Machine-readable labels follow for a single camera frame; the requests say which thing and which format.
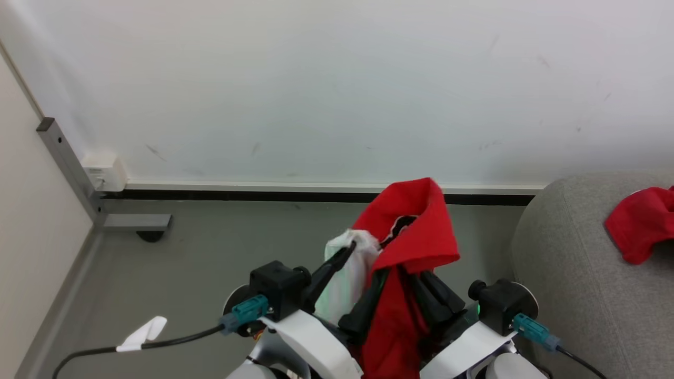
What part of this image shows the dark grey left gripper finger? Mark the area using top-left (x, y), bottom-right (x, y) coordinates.
top-left (304, 242), bottom-right (357, 312)
top-left (340, 267), bottom-right (390, 345)

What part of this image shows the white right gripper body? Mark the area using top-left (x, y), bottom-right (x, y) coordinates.
top-left (420, 311), bottom-right (514, 379)

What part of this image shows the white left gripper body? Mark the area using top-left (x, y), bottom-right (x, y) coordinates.
top-left (262, 310), bottom-right (364, 379)

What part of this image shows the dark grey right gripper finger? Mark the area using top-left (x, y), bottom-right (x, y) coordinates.
top-left (421, 270), bottom-right (467, 319)
top-left (410, 274), bottom-right (448, 337)

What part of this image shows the red and white sports jersey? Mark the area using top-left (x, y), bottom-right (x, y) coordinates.
top-left (324, 178), bottom-right (461, 379)

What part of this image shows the black and white baseboard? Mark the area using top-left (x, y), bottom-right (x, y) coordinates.
top-left (100, 182), bottom-right (546, 206)

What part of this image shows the grey fabric sofa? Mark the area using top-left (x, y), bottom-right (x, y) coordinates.
top-left (511, 171), bottom-right (674, 379)

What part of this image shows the red cloth garment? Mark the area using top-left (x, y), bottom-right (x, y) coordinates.
top-left (604, 186), bottom-right (674, 265)

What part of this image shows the black cable with teal plug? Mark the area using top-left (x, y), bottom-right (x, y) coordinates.
top-left (52, 295), bottom-right (270, 379)
top-left (512, 313), bottom-right (607, 379)

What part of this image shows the white tag on cable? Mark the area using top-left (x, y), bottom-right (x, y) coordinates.
top-left (116, 316), bottom-right (168, 352)

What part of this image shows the white wall socket box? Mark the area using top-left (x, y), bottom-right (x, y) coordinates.
top-left (82, 153), bottom-right (128, 193)

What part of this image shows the grey metal partition post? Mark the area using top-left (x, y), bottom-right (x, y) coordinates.
top-left (36, 117), bottom-right (173, 233)

